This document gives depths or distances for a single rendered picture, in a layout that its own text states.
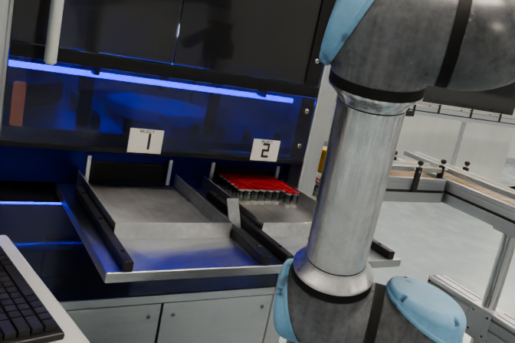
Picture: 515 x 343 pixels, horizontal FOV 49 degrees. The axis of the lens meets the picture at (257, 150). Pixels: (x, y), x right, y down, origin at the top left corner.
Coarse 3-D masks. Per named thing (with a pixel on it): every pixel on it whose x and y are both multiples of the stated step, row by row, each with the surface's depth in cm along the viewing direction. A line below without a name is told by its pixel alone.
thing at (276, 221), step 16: (224, 192) 145; (240, 208) 137; (256, 208) 147; (272, 208) 150; (288, 208) 153; (304, 208) 156; (256, 224) 130; (272, 224) 129; (288, 224) 131; (304, 224) 133
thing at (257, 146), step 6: (258, 144) 152; (276, 144) 155; (252, 150) 152; (258, 150) 152; (270, 150) 154; (276, 150) 155; (252, 156) 152; (258, 156) 153; (270, 156) 155; (276, 156) 156
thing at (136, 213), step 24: (96, 192) 135; (120, 192) 138; (144, 192) 142; (168, 192) 146; (192, 192) 141; (120, 216) 123; (144, 216) 126; (168, 216) 129; (192, 216) 132; (216, 216) 129
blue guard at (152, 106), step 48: (48, 96) 123; (96, 96) 128; (144, 96) 133; (192, 96) 139; (240, 96) 145; (288, 96) 153; (96, 144) 131; (192, 144) 143; (240, 144) 149; (288, 144) 157
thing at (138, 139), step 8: (136, 136) 135; (144, 136) 136; (152, 136) 136; (160, 136) 138; (128, 144) 134; (136, 144) 135; (144, 144) 136; (152, 144) 137; (160, 144) 138; (144, 152) 137; (152, 152) 138; (160, 152) 139
